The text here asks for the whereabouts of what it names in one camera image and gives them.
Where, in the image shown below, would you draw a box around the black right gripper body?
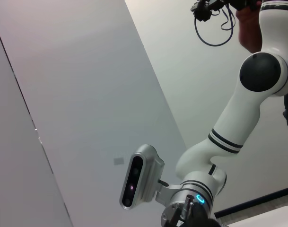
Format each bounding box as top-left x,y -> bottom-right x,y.
179,202 -> 221,227

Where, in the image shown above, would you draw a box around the bare person forearm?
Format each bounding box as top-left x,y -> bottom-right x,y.
235,7 -> 263,54

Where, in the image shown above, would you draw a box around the dark baseboard strip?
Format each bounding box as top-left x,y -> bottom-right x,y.
214,186 -> 288,218

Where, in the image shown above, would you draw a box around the right gripper cable with plug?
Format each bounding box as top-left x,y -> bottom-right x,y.
184,194 -> 196,213

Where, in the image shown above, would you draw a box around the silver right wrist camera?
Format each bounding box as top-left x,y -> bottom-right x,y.
119,144 -> 165,210

